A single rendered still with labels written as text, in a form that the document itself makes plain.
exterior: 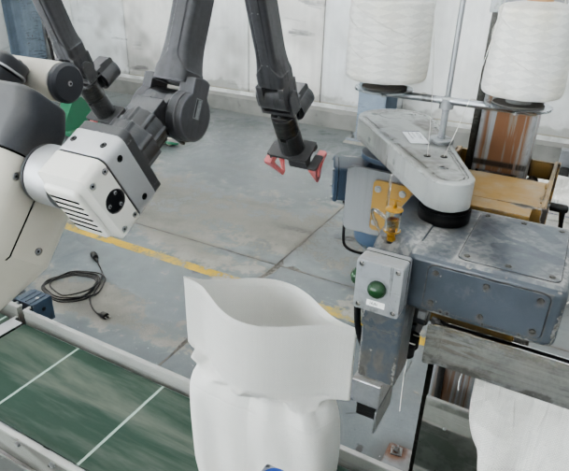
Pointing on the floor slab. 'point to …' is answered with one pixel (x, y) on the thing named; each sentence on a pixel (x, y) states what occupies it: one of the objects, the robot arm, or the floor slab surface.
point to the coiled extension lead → (79, 292)
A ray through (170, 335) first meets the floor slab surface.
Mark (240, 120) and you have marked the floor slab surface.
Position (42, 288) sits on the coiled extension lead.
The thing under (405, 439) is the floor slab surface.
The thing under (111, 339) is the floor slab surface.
